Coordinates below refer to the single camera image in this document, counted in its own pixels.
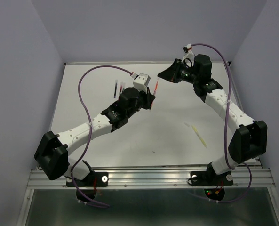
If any purple pen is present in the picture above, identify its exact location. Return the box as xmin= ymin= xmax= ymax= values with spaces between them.
xmin=113 ymin=80 xmax=118 ymax=98

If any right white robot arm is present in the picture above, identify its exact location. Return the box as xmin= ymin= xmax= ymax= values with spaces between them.
xmin=158 ymin=55 xmax=268 ymax=184

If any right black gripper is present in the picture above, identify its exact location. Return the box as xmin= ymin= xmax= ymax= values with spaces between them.
xmin=157 ymin=58 xmax=199 ymax=84

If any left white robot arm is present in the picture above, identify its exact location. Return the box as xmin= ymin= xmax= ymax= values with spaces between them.
xmin=34 ymin=87 xmax=155 ymax=186

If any aluminium mounting rail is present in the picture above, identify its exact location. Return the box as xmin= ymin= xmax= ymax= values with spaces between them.
xmin=27 ymin=165 xmax=275 ymax=190

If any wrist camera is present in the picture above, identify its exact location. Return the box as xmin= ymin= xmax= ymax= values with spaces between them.
xmin=131 ymin=73 xmax=151 ymax=93
xmin=182 ymin=44 xmax=195 ymax=63

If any purple cable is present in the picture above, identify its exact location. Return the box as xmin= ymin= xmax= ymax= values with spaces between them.
xmin=188 ymin=43 xmax=252 ymax=204
xmin=70 ymin=65 xmax=136 ymax=209

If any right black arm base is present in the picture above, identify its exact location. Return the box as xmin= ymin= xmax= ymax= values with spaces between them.
xmin=187 ymin=163 xmax=233 ymax=202

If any red pink pen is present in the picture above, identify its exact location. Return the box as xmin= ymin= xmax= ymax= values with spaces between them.
xmin=119 ymin=82 xmax=125 ymax=95

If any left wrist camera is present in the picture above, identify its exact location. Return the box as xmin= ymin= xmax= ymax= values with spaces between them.
xmin=131 ymin=73 xmax=151 ymax=93

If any yellow pen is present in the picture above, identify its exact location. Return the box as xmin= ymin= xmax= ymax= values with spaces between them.
xmin=191 ymin=125 xmax=207 ymax=148

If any orange pen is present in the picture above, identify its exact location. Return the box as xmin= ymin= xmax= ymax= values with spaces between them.
xmin=151 ymin=78 xmax=159 ymax=109

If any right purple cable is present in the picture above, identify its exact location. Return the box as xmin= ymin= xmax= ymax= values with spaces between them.
xmin=188 ymin=43 xmax=252 ymax=204

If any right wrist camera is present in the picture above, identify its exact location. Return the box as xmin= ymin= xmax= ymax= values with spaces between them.
xmin=182 ymin=44 xmax=195 ymax=63

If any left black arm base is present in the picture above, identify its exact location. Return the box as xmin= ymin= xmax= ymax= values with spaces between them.
xmin=74 ymin=160 xmax=109 ymax=208

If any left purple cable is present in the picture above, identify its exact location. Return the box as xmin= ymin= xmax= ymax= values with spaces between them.
xmin=70 ymin=65 xmax=136 ymax=209

